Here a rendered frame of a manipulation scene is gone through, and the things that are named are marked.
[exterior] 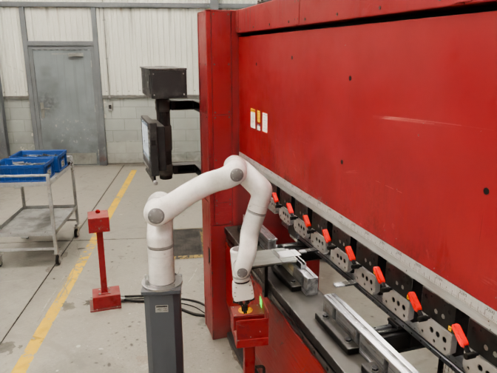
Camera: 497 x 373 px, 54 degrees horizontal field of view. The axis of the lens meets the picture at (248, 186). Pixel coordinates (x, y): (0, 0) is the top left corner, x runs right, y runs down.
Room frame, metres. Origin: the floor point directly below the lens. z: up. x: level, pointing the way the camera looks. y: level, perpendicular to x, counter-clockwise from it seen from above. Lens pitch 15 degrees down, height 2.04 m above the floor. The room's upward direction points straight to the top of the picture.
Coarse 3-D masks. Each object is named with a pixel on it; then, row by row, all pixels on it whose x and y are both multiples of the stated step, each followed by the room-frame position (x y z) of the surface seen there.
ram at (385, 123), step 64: (256, 64) 2.92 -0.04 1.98; (320, 64) 2.13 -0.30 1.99; (384, 64) 1.68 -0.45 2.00; (448, 64) 1.39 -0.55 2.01; (256, 128) 2.92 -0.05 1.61; (320, 128) 2.11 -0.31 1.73; (384, 128) 1.66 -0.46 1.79; (448, 128) 1.36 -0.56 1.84; (320, 192) 2.09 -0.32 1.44; (384, 192) 1.63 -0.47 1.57; (448, 192) 1.34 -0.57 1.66; (384, 256) 1.60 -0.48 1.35; (448, 256) 1.31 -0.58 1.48
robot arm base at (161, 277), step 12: (156, 252) 2.05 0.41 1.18; (168, 252) 2.06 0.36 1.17; (156, 264) 2.05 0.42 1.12; (168, 264) 2.06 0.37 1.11; (156, 276) 2.05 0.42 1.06; (168, 276) 2.06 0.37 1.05; (180, 276) 2.15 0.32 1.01; (144, 288) 2.04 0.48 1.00; (156, 288) 2.03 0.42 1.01; (168, 288) 2.03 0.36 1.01
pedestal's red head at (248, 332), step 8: (256, 304) 2.30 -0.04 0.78; (264, 304) 2.19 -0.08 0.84; (232, 312) 2.22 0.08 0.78; (256, 312) 2.22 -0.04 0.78; (232, 320) 2.20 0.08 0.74; (240, 320) 2.09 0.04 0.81; (248, 320) 2.09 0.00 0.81; (256, 320) 2.10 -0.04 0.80; (264, 320) 2.11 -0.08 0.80; (232, 328) 2.21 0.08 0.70; (240, 328) 2.09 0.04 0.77; (248, 328) 2.09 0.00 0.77; (256, 328) 2.10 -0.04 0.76; (264, 328) 2.11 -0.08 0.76; (240, 336) 2.09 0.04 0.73; (248, 336) 2.09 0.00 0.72; (256, 336) 2.10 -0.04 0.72; (264, 336) 2.11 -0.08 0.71; (240, 344) 2.09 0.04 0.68; (248, 344) 2.09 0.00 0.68; (256, 344) 2.10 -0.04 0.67; (264, 344) 2.11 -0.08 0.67
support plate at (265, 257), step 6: (258, 252) 2.46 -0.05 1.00; (264, 252) 2.46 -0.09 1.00; (270, 252) 2.46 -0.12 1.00; (258, 258) 2.38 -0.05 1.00; (264, 258) 2.38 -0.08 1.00; (270, 258) 2.38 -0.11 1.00; (276, 258) 2.38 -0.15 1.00; (282, 258) 2.38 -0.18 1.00; (288, 258) 2.38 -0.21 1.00; (294, 258) 2.38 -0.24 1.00; (258, 264) 2.31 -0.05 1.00; (264, 264) 2.31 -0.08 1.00; (270, 264) 2.32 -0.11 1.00; (276, 264) 2.33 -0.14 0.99
